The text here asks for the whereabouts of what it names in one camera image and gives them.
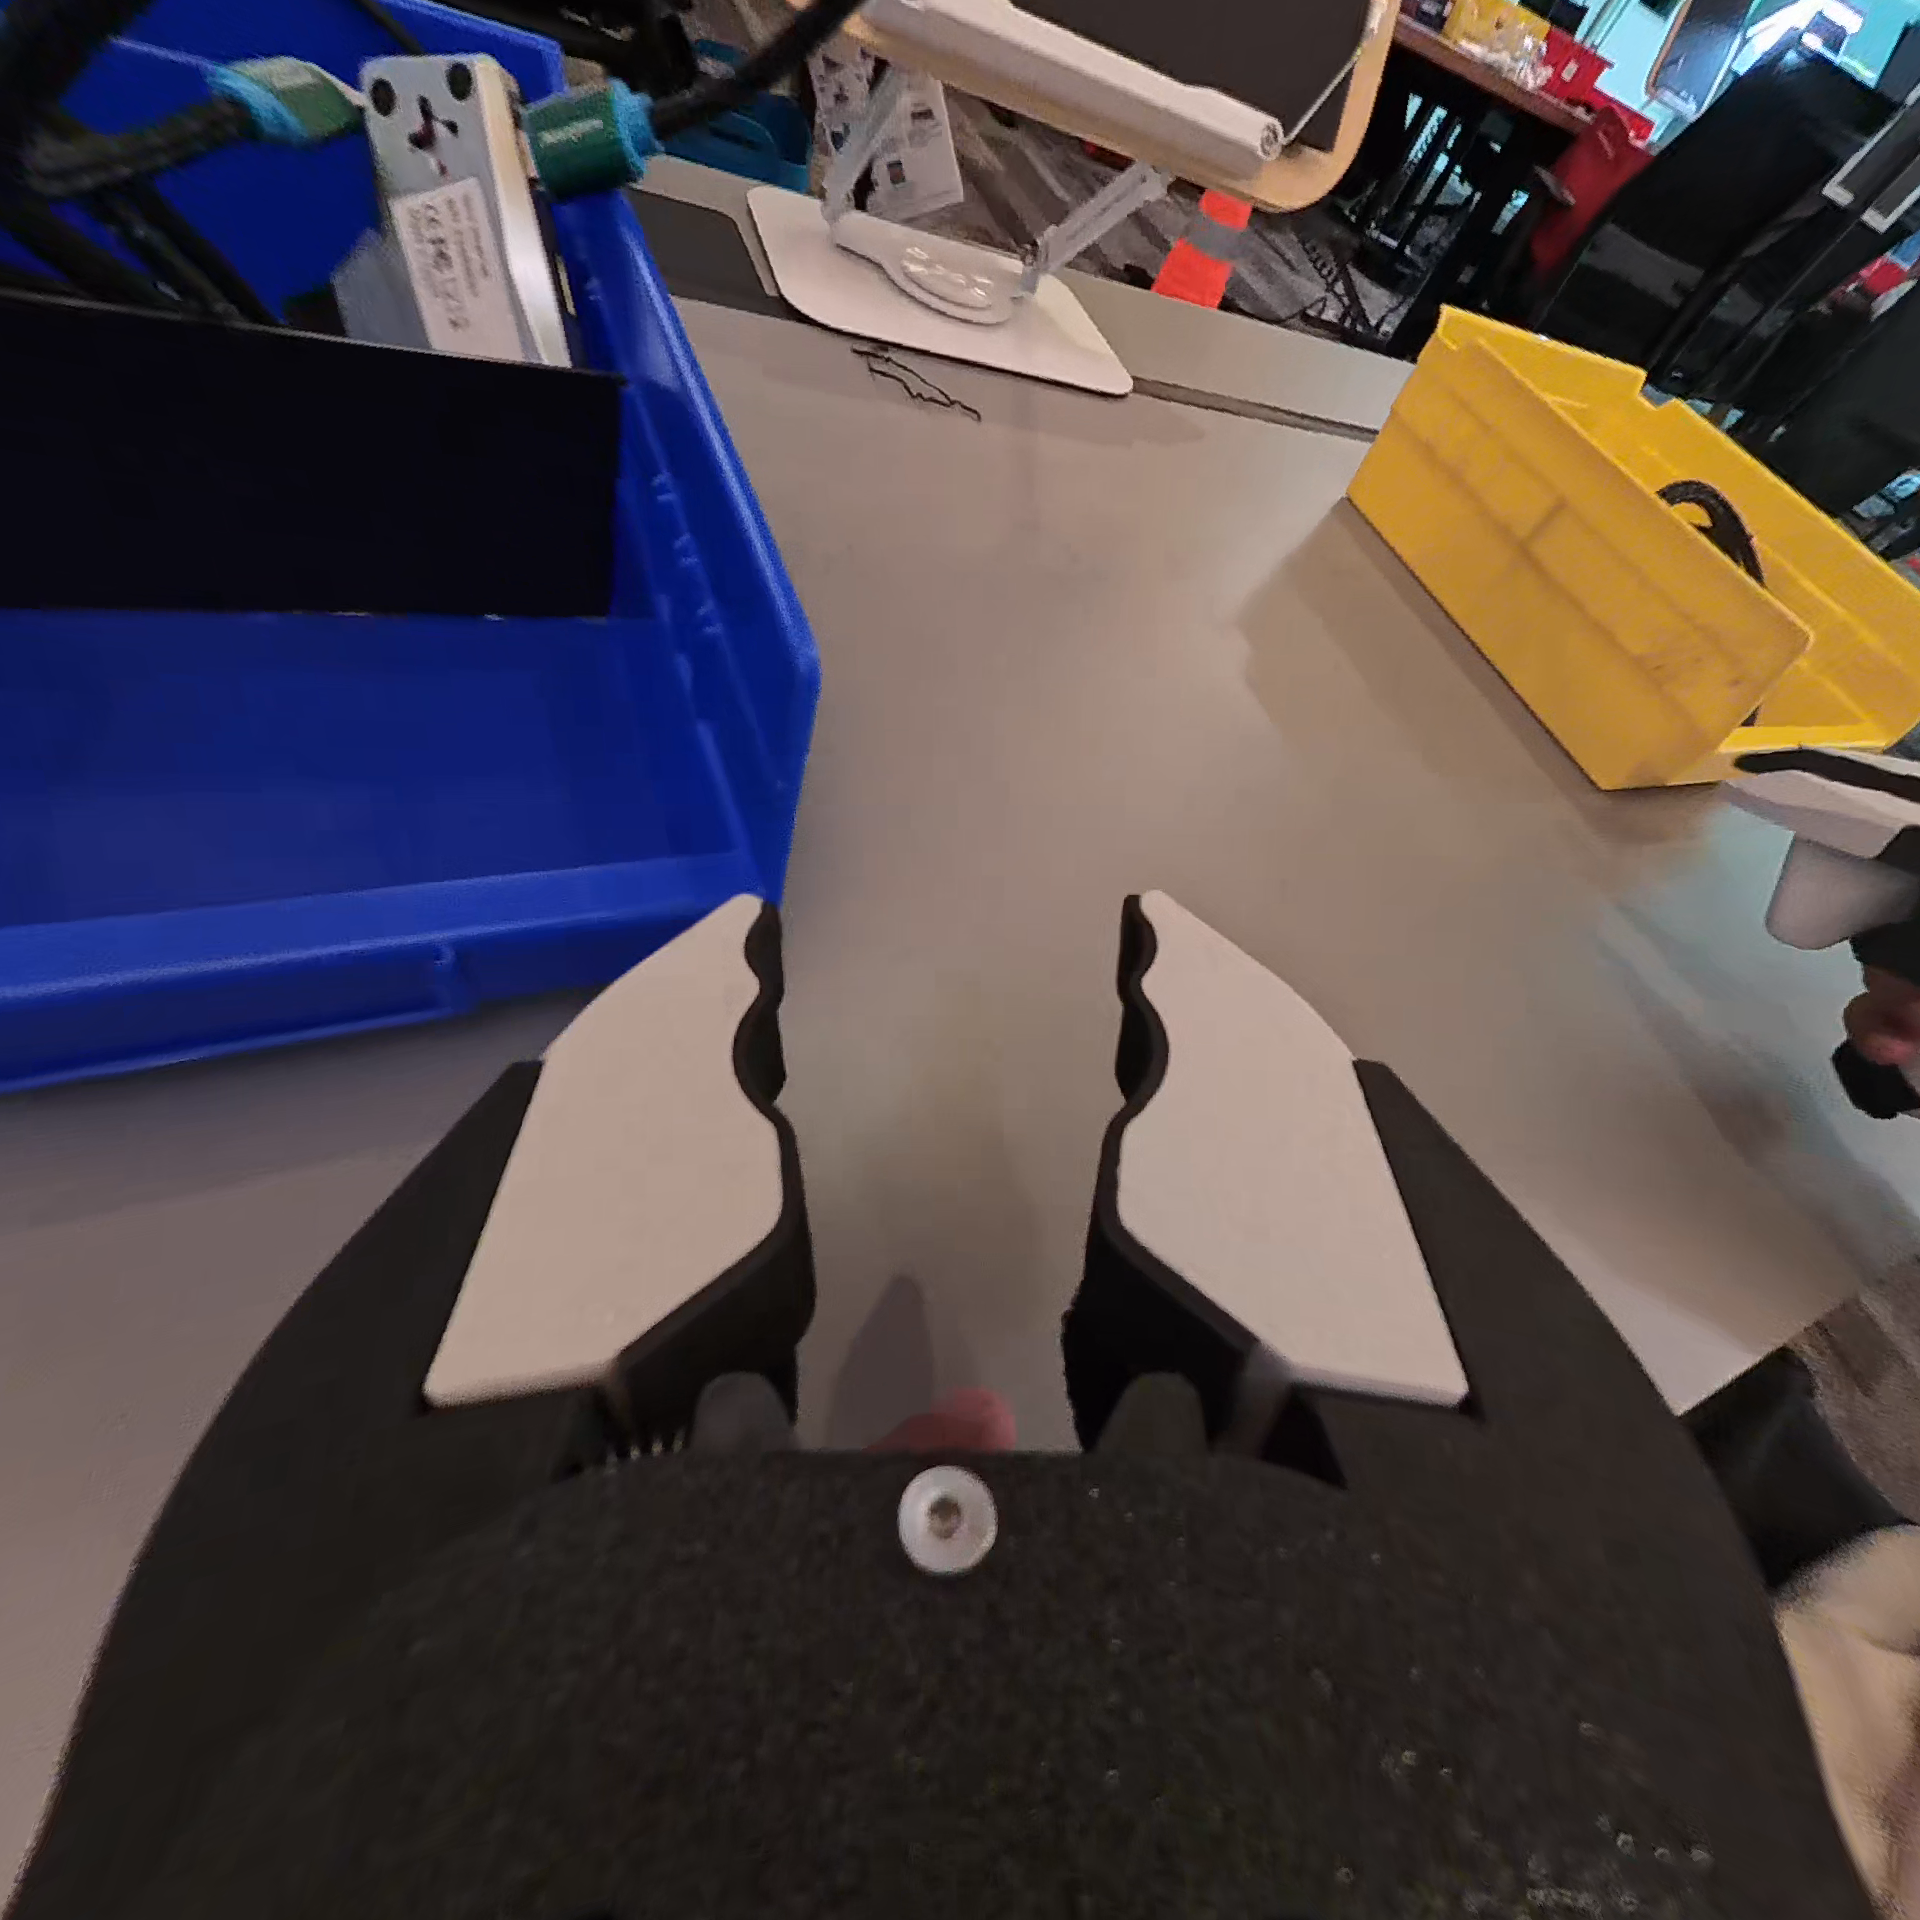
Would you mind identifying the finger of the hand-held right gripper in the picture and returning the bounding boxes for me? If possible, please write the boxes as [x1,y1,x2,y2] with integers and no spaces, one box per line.
[1764,836,1920,953]
[1721,732,1920,866]

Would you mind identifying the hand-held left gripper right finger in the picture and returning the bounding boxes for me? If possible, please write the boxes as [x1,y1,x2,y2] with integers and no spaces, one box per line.
[1068,890,1471,1413]

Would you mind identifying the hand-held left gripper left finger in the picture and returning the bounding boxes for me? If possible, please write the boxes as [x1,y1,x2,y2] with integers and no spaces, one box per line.
[422,895,817,1409]

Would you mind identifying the yellow plastic bin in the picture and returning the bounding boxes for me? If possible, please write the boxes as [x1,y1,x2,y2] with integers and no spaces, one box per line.
[1343,305,1920,794]

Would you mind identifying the blue plastic bin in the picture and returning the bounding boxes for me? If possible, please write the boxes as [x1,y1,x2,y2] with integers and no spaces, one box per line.
[0,0,825,1097]

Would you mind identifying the black and silver switch box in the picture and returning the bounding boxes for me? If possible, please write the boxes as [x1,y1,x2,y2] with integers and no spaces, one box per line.
[328,53,579,373]

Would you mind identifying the black cable white plug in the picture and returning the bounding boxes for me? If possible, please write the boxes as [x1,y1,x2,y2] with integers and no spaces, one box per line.
[0,141,291,327]

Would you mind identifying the person's left hand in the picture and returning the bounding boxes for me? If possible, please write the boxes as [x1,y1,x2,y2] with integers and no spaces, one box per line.
[873,1382,1023,1459]

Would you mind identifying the person's black trousers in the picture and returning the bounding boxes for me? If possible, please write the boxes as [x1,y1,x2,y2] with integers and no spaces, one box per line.
[1678,1346,1910,1595]

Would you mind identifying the black office chair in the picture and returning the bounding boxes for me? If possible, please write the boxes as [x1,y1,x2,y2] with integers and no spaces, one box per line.
[1647,57,1920,395]

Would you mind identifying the person's cream sweater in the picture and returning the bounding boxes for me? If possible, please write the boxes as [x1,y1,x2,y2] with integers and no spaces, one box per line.
[1766,1527,1920,1920]

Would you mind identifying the black bin divider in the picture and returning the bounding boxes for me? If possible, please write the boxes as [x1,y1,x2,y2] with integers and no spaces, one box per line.
[0,289,627,622]

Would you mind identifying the wooden table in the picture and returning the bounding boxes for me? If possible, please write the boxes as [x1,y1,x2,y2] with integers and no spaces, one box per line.
[1387,12,1614,355]

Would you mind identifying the orange traffic cone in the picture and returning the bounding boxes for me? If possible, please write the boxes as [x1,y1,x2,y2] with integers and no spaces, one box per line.
[1150,189,1256,314]

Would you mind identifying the white clip bar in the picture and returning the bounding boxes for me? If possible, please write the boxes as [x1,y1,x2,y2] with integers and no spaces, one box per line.
[852,0,1292,166]

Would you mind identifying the white printed sign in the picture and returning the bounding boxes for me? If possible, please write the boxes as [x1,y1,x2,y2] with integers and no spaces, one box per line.
[804,35,968,215]

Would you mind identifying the bent metal wire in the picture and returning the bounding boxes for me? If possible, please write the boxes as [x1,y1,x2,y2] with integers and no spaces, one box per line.
[848,341,988,425]

